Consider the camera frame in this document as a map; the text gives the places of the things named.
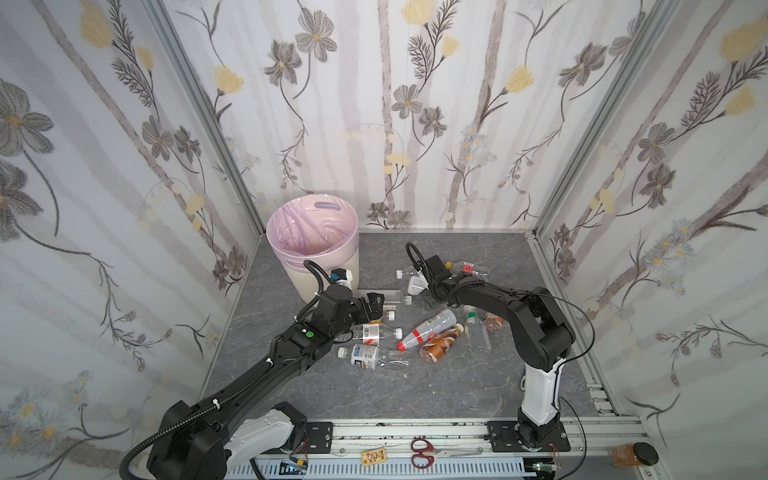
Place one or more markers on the brown coffee drink bottle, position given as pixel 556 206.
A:
pixel 436 348

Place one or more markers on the frosted square clear bottle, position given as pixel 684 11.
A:
pixel 391 297

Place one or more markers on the frosted red-cap bottle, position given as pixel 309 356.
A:
pixel 428 329

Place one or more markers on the small brown tea bottle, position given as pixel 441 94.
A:
pixel 493 322

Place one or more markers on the small yellow tag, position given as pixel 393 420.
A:
pixel 373 457

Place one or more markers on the cream waste bin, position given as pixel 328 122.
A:
pixel 312 249

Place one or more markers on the clear ribbed white-cap bottle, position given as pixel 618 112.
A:
pixel 407 272

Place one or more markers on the red handled scissors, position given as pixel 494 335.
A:
pixel 424 453

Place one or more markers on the crushed black white label bottle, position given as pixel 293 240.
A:
pixel 371 357

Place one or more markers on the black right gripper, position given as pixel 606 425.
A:
pixel 435 288

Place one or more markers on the amber jar black lid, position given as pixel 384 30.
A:
pixel 633 455

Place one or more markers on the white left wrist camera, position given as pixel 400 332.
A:
pixel 343 277

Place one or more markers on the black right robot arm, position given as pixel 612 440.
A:
pixel 541 333

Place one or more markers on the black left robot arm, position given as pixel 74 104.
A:
pixel 198 441

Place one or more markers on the clear red white label bottle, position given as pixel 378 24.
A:
pixel 375 333

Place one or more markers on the clear green-cap bottle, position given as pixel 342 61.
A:
pixel 478 336

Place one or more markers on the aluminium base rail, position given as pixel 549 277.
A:
pixel 580 450

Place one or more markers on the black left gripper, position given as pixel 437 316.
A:
pixel 365 306

